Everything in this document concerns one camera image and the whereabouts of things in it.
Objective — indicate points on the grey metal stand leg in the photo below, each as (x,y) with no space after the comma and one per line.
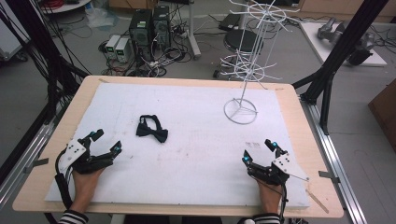
(194,40)

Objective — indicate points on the person's right hand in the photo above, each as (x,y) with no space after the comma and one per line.
(270,197)

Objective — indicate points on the white power supply unit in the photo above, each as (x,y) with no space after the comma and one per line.
(112,45)
(122,49)

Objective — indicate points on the thin wooden stick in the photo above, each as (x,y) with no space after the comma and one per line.
(317,201)

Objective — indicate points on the white platform board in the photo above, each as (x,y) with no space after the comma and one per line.
(314,40)

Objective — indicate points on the clear plastic bag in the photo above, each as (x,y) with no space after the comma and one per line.
(101,18)

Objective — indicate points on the flat black device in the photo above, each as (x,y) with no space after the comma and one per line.
(229,22)

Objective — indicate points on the black computer tower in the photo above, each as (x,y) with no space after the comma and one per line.
(140,31)
(161,26)

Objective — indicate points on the black round stool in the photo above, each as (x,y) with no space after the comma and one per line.
(241,40)

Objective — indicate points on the aluminium rail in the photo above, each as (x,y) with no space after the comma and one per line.
(334,155)
(21,168)

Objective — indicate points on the person's left hand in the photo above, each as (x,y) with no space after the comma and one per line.
(82,188)

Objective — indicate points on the grey metal clip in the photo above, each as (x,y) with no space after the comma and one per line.
(327,175)
(36,163)

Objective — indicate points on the black bow tie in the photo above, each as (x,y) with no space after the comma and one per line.
(152,132)

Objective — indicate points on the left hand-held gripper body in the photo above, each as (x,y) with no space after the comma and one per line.
(72,152)

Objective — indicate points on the white round table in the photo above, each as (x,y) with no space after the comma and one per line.
(67,5)

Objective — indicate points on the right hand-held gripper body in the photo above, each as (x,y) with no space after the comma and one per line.
(281,165)

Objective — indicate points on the black metal frame strut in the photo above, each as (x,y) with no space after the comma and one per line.
(339,53)

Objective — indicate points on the white equipment case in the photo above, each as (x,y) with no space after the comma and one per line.
(11,42)

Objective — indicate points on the white foam board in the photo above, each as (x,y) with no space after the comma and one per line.
(193,174)

